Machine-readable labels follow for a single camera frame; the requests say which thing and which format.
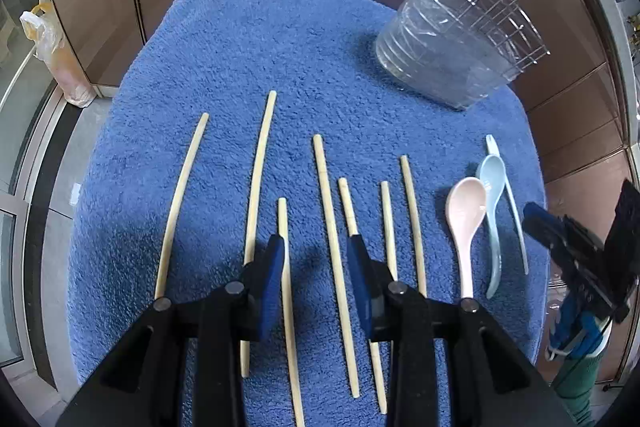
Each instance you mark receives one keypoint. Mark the light blue ceramic spoon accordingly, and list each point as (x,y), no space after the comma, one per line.
(492,174)

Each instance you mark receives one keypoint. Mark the white plastic bag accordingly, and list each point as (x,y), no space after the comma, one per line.
(42,26)

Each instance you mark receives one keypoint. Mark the right hand blue white glove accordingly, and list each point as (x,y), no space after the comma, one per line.
(576,332)

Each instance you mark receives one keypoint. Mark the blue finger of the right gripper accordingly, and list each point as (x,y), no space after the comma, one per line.
(547,230)

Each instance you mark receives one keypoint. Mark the beige chopstick far left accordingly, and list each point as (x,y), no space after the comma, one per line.
(175,206)

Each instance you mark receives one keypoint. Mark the beige chopstick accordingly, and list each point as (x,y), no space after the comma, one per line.
(415,224)
(337,265)
(175,206)
(389,233)
(375,356)
(288,317)
(256,180)

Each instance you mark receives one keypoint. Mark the blue terry towel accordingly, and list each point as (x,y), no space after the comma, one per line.
(217,61)

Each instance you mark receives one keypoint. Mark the wire utensil rack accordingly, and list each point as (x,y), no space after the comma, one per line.
(504,26)

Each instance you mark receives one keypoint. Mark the clear plastic utensil holder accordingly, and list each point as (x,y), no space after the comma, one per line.
(432,53)

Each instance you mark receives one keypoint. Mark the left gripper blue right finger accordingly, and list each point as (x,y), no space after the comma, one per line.
(370,279)

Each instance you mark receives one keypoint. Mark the green sleeve right forearm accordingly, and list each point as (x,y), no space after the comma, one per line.
(574,382)

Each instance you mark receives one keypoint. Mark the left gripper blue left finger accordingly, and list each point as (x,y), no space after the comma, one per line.
(264,282)

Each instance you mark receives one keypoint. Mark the pink ceramic spoon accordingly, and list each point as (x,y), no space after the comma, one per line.
(465,212)

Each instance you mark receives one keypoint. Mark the white plastic spork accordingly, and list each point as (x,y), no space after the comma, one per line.
(492,148)

